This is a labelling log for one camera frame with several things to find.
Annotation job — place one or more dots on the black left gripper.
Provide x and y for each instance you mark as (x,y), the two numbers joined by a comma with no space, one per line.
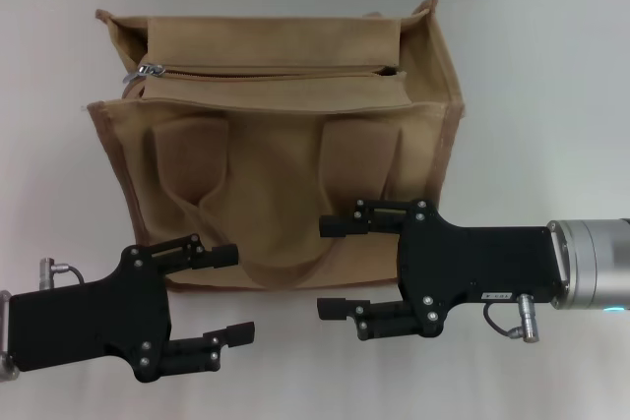
(88,321)

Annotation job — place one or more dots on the khaki canvas food bag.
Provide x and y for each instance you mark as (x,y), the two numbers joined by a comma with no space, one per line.
(275,169)

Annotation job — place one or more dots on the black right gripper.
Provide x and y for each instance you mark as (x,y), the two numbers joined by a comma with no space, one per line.
(467,262)

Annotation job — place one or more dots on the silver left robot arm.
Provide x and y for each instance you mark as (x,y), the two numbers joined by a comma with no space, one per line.
(5,361)

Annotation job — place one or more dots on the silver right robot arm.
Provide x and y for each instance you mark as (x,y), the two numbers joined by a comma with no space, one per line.
(600,262)

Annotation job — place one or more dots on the silver metal zipper pull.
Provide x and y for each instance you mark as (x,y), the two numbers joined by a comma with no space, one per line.
(147,69)

